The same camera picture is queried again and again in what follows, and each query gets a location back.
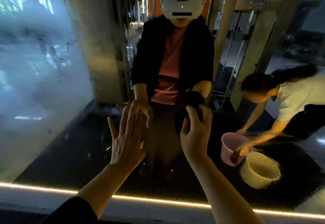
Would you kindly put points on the dark brown cleaning cloth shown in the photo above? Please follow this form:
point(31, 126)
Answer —
point(189, 102)

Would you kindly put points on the person's right hand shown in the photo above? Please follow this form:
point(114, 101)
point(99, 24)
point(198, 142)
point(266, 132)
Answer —
point(197, 137)

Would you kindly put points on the person's right forearm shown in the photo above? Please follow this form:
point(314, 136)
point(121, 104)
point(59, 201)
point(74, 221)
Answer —
point(223, 196)

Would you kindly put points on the person's left hand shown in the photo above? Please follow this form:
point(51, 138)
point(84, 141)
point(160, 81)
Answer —
point(127, 142)

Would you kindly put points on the person's left forearm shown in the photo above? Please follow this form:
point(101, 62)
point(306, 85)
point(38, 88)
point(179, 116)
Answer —
point(109, 191)

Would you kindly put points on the large wall mirror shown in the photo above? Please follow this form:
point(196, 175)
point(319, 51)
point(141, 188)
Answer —
point(45, 79)

